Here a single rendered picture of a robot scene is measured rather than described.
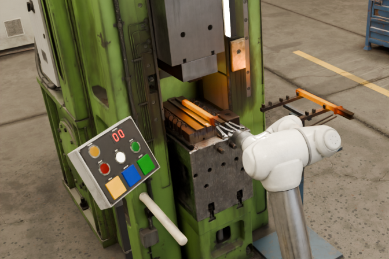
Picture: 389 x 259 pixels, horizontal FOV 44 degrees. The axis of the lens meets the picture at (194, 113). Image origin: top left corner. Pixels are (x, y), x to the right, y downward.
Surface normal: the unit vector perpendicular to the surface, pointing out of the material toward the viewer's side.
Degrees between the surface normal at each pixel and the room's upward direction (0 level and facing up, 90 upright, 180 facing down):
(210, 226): 90
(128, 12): 90
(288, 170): 73
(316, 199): 0
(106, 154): 60
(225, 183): 90
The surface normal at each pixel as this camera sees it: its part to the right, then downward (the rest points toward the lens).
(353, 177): -0.09, -0.89
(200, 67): 0.51, 0.35
